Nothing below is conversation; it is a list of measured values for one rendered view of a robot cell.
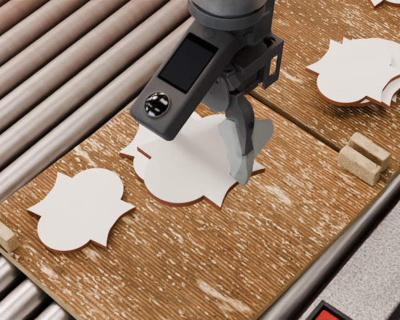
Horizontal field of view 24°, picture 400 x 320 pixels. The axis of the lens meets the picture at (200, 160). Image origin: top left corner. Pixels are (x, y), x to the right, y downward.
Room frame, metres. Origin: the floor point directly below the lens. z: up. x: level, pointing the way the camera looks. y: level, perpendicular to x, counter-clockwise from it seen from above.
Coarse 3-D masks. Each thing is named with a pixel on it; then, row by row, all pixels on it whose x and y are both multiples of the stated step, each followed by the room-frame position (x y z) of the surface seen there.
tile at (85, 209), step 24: (96, 168) 0.77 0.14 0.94; (72, 192) 0.73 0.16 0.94; (96, 192) 0.73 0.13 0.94; (120, 192) 0.73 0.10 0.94; (48, 216) 0.69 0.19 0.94; (72, 216) 0.69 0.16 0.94; (96, 216) 0.69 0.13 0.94; (120, 216) 0.69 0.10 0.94; (48, 240) 0.66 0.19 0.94; (72, 240) 0.66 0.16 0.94; (96, 240) 0.66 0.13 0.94
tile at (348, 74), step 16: (336, 48) 0.97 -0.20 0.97; (352, 48) 0.97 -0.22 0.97; (368, 48) 0.97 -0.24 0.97; (384, 48) 0.97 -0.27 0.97; (320, 64) 0.94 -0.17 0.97; (336, 64) 0.94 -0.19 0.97; (352, 64) 0.94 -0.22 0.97; (368, 64) 0.94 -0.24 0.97; (384, 64) 0.94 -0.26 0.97; (320, 80) 0.91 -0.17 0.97; (336, 80) 0.91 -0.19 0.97; (352, 80) 0.91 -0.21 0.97; (368, 80) 0.91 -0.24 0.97; (384, 80) 0.91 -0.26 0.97; (336, 96) 0.88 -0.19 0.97; (352, 96) 0.88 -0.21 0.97; (368, 96) 0.88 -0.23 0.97
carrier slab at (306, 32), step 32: (288, 0) 1.12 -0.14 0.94; (320, 0) 1.12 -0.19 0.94; (352, 0) 1.12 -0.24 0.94; (288, 32) 1.04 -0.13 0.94; (320, 32) 1.04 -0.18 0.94; (352, 32) 1.04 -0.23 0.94; (384, 32) 1.04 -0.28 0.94; (288, 64) 0.98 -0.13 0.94; (256, 96) 0.92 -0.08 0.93; (288, 96) 0.91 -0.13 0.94; (320, 96) 0.91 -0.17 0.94; (320, 128) 0.85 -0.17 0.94; (352, 128) 0.85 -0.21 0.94; (384, 128) 0.85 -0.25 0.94
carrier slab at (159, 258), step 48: (96, 144) 0.82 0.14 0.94; (288, 144) 0.82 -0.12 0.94; (48, 192) 0.74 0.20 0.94; (144, 192) 0.74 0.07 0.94; (240, 192) 0.74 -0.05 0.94; (288, 192) 0.74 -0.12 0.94; (336, 192) 0.74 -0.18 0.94; (144, 240) 0.66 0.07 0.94; (192, 240) 0.66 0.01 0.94; (240, 240) 0.66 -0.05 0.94; (288, 240) 0.66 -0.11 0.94; (336, 240) 0.67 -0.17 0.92; (48, 288) 0.59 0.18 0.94; (96, 288) 0.59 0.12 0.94; (144, 288) 0.59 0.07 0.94; (192, 288) 0.59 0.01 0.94; (240, 288) 0.59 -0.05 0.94
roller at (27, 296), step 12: (252, 96) 0.93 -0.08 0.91; (24, 288) 0.60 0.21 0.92; (36, 288) 0.60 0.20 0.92; (12, 300) 0.58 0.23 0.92; (24, 300) 0.59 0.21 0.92; (36, 300) 0.59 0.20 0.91; (48, 300) 0.60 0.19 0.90; (0, 312) 0.57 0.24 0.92; (12, 312) 0.57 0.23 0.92; (24, 312) 0.57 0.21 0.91; (36, 312) 0.58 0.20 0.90
